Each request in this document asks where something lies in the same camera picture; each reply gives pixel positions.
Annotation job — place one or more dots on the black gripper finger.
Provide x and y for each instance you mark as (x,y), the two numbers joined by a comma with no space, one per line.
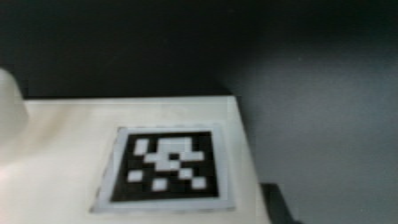
(277,209)

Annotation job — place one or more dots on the small white drawer with knob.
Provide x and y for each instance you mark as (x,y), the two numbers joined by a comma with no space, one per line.
(124,161)

